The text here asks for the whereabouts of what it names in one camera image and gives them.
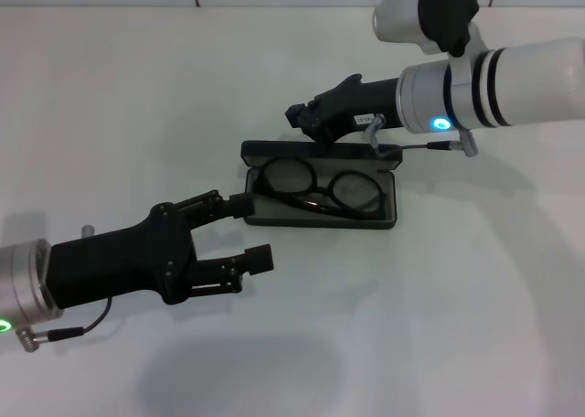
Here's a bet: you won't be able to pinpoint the silver right gripper connector stub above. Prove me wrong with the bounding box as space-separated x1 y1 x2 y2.
364 112 388 137

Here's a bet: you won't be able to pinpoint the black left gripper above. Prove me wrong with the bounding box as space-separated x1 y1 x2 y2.
47 188 276 310

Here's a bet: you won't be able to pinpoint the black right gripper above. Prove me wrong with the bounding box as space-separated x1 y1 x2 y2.
284 72 401 144

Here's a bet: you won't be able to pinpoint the black round-frame glasses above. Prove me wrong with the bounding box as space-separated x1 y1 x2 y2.
260 156 383 219

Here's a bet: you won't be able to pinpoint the gripper cable with plug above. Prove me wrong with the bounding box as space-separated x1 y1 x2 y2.
16 295 115 352
369 128 479 159

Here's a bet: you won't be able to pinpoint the black glasses case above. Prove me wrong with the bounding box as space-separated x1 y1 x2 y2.
240 139 402 230

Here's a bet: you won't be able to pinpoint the right gripper cable with plug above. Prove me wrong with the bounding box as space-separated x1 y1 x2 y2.
369 128 479 159

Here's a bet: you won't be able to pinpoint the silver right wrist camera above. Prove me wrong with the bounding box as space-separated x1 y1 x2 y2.
372 0 482 58

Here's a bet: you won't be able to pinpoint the left gripper cable with plug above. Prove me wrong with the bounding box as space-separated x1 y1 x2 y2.
16 295 115 352

